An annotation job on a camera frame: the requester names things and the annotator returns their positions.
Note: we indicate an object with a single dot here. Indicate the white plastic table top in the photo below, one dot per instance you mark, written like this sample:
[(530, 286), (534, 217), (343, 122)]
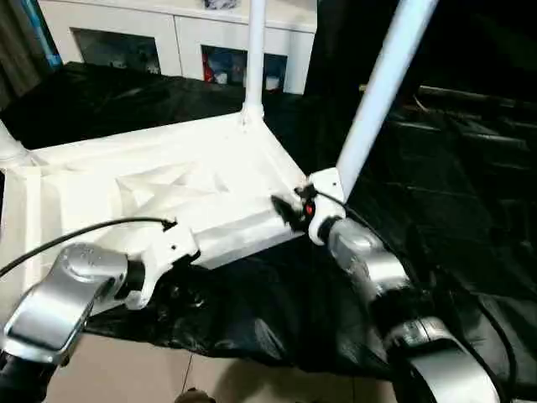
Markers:
[(147, 189)]

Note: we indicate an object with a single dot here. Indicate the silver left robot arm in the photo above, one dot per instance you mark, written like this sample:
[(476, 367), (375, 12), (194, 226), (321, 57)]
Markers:
[(71, 294)]

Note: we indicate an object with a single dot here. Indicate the small brown rounded object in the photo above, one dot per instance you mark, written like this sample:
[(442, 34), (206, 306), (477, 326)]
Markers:
[(192, 396)]

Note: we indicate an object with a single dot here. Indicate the small white jar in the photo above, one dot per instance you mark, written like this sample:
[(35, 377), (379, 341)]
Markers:
[(221, 78), (272, 83)]

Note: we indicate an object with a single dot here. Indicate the black work mat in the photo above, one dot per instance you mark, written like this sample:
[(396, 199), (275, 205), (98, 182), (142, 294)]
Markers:
[(440, 168)]

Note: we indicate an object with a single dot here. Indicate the red bottle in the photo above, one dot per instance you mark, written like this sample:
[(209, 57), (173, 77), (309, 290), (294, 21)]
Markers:
[(208, 69)]

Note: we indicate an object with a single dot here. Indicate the dark low shelf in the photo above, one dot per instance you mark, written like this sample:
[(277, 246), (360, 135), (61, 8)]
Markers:
[(478, 94)]

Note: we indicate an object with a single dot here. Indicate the white glass-door cabinet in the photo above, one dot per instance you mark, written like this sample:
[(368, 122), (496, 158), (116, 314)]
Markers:
[(147, 33)]

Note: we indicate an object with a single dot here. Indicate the grey curtain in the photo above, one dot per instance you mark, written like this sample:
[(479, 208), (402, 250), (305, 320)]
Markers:
[(21, 50)]

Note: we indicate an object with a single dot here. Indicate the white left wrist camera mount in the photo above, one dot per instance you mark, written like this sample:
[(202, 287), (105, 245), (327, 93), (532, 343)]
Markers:
[(168, 252)]

